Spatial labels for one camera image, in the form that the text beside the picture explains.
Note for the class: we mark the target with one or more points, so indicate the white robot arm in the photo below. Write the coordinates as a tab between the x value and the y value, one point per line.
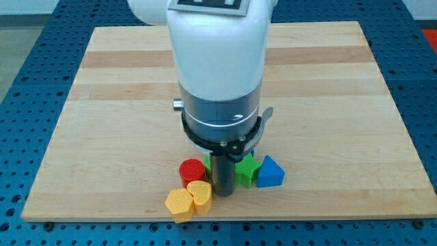
219	49

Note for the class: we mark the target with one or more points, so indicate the green circle block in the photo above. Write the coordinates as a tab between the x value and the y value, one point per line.
207	167

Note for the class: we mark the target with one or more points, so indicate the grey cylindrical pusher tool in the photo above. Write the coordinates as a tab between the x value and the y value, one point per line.
222	175

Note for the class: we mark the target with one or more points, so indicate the green star block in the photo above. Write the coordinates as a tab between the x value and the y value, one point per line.
247	171

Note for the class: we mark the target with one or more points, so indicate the red cylinder block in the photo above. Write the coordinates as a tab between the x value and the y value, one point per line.
191	170

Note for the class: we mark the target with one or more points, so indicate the yellow heart block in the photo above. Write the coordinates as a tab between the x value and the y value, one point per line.
201	192

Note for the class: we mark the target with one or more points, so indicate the blue triangle block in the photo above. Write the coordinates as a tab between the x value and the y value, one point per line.
271	174

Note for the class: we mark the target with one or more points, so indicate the yellow hexagon block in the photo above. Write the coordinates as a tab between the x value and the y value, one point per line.
180	204

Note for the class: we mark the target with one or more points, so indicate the wooden board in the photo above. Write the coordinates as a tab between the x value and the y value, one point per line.
117	146

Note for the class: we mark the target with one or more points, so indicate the fiducial marker plate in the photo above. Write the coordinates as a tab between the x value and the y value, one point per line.
220	7

